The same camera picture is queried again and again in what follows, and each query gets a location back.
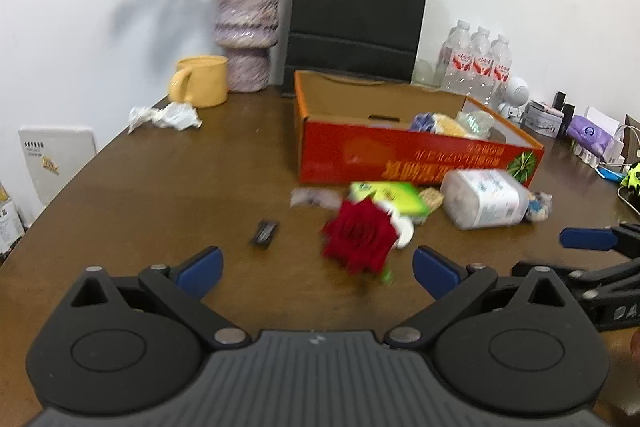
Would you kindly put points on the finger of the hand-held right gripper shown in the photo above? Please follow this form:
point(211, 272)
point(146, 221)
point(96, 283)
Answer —
point(587, 239)
point(600, 276)

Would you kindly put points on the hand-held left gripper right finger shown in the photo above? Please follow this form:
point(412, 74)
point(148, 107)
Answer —
point(435, 269)

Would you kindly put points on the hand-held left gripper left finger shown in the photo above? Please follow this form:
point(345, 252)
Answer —
point(202, 267)

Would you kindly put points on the blue white wrapper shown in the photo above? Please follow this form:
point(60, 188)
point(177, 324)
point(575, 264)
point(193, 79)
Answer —
point(539, 207)

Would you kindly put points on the beige cracker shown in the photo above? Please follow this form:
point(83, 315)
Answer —
point(431, 198)

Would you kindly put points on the green packet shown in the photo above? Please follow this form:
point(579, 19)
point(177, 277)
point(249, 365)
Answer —
point(392, 198)

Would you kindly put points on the red rose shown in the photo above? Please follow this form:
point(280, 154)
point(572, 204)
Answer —
point(357, 234)

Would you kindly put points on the small clear zip bag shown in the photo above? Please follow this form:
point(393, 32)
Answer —
point(315, 198)

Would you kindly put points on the orange cardboard box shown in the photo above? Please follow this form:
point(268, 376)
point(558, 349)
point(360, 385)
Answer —
point(350, 147)

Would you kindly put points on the blue flat thing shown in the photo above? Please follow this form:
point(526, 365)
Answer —
point(611, 174)

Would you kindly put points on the small black clip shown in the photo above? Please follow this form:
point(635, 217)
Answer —
point(265, 234)

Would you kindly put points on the yellow green toy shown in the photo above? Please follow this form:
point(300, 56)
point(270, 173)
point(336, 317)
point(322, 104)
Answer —
point(632, 179)

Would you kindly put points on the purple tissue pack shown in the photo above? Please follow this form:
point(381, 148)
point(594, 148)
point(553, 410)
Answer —
point(592, 134)

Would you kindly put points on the white card box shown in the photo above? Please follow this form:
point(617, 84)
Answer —
point(602, 117)

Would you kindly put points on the black upright block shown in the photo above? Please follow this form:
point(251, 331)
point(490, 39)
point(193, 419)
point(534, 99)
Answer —
point(567, 114)

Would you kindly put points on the grey tin box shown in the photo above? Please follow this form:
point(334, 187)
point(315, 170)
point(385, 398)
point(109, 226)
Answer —
point(541, 119)

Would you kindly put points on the yellow sponge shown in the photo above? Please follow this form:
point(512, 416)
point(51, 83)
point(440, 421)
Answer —
point(452, 128)

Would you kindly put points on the blue purple cloth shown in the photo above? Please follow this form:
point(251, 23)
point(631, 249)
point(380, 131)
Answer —
point(423, 123)

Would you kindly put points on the crumpled clear plastic bag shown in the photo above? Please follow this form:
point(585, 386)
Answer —
point(476, 123)

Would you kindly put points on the crumpled white paper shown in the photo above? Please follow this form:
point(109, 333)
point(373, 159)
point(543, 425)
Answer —
point(165, 117)

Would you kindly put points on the white robot speaker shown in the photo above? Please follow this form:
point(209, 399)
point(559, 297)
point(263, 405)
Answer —
point(515, 94)

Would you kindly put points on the white chair back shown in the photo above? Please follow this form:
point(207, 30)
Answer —
point(55, 162)

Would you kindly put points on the yellow mug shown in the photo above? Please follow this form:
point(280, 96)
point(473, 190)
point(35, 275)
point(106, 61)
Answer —
point(202, 82)

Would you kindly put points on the clear water bottle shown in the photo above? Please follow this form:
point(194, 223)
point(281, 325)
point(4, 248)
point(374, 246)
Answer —
point(500, 72)
point(480, 67)
point(456, 62)

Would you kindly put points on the glass cup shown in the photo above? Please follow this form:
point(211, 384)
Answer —
point(425, 74)

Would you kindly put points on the purple mottled vase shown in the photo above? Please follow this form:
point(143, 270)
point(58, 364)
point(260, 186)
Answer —
point(247, 32)

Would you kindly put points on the black paper bag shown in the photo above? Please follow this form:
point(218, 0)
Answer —
point(355, 22)

